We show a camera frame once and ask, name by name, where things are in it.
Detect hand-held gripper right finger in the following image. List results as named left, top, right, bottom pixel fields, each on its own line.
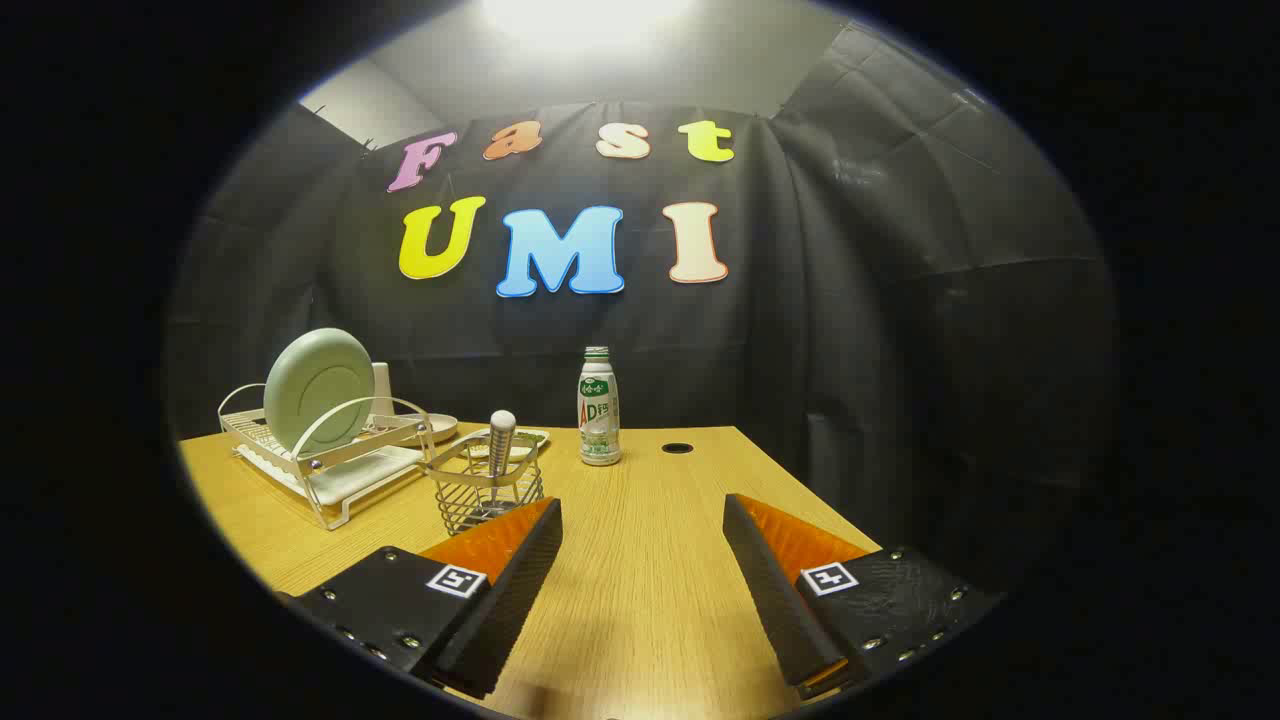
left=722, top=493, right=1002, bottom=701

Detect white drip tray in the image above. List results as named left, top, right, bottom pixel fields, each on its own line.
left=240, top=440, right=426, bottom=507

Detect metal wire basket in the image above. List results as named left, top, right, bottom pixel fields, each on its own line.
left=418, top=432, right=546, bottom=537

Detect white wire dish rack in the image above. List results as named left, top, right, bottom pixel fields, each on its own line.
left=218, top=383, right=436, bottom=531

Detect pale green plate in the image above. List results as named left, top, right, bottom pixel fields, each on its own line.
left=263, top=328, right=376, bottom=457

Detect white green drink bottle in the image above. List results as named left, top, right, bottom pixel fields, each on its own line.
left=577, top=346, right=622, bottom=467

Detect black backdrop cloth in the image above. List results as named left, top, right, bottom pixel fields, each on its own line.
left=165, top=25, right=1116, bottom=601

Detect metal spoon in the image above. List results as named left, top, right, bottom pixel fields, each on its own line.
left=489, top=410, right=518, bottom=503

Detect white divided condiment tray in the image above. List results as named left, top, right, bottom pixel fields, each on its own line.
left=455, top=428, right=551, bottom=460

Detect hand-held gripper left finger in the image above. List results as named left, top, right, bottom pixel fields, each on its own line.
left=285, top=497, right=564, bottom=701

